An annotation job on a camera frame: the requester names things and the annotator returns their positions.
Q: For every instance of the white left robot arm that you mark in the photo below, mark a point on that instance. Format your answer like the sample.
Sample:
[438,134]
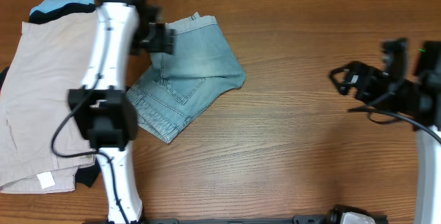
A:
[100,107]

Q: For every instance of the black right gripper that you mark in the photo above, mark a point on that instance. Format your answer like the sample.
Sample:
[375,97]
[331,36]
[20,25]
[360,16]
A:
[366,74]

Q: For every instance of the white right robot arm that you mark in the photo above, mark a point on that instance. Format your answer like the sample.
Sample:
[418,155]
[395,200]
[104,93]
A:
[426,125]

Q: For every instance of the light blue shirt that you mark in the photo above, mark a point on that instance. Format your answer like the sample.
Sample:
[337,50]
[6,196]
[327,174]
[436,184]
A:
[49,5]

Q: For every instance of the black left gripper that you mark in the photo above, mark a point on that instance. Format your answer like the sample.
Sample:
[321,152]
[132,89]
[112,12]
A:
[157,43]

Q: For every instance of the light blue denim shorts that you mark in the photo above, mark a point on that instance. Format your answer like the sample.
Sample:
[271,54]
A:
[178,87]

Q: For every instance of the black garment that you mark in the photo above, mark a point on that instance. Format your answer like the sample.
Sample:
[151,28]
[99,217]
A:
[62,12]

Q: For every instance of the beige shorts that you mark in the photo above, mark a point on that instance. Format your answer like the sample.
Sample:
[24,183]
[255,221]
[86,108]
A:
[44,96]

